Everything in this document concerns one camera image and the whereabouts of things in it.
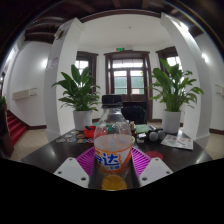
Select red open box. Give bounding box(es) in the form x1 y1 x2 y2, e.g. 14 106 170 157
83 125 98 139

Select narrow dark-framed window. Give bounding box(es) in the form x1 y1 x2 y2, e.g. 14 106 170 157
155 46 184 73

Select large potted leafy plant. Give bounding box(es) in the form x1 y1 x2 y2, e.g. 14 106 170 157
148 58 205 134

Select small potted leafy plant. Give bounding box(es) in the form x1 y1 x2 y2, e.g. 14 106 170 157
51 64 101 132

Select dark wooden glazed double door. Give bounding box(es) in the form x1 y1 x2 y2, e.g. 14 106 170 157
103 50 154 123

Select printed paper magazine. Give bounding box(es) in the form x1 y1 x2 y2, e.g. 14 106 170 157
160 133 194 151

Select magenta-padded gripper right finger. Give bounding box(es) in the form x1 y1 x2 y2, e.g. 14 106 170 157
128 147 174 190

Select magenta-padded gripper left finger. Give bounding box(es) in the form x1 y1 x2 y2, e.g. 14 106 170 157
53 146 103 190

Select short white wall heater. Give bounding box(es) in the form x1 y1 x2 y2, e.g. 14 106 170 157
215 83 224 98

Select clear orange soda bottle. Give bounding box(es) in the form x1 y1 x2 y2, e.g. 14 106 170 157
93 94 134 192

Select grey round-headed microphone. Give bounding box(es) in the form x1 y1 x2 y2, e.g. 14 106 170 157
148 130 159 142
156 129 166 140

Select wide dark-framed window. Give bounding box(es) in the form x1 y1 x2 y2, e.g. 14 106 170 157
74 50 99 94

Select long white wall heater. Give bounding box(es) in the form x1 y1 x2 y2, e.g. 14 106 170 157
12 87 38 101

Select black chair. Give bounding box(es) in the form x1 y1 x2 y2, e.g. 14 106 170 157
121 101 148 125

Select green notebook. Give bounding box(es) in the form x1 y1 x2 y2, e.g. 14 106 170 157
134 123 151 135

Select red carpeted stairs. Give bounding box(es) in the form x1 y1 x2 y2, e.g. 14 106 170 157
6 109 28 146

